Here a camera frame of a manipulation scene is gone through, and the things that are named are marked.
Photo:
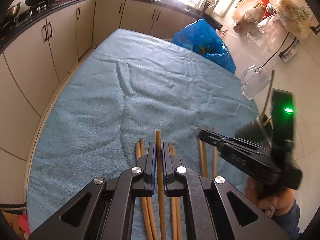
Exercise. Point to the blue plastic bag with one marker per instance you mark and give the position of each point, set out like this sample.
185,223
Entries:
201,38

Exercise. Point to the hanging plastic bags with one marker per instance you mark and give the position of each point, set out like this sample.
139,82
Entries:
274,19

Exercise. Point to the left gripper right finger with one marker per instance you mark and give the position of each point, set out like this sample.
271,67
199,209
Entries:
178,180

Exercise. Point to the black perforated utensil holder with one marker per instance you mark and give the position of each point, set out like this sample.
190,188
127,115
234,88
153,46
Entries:
256,131

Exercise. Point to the blue table towel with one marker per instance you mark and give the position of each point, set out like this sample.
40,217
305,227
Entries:
131,86

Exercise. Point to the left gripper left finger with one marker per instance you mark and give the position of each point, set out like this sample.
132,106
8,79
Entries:
142,183

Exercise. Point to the steel cooking pot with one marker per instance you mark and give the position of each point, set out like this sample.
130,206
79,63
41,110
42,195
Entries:
13,11

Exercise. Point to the person's right hand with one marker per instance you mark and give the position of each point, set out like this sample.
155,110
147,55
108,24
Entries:
282,202

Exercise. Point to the clear glass mug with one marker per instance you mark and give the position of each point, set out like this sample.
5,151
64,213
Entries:
254,80

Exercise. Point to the wooden chopstick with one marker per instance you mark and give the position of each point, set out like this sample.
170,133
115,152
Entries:
268,93
203,158
160,185
215,154
176,218
148,200
144,202

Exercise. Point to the wooden chopstick on towel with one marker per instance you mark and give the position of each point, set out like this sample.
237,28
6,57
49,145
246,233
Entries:
144,202
148,200
203,158
215,154

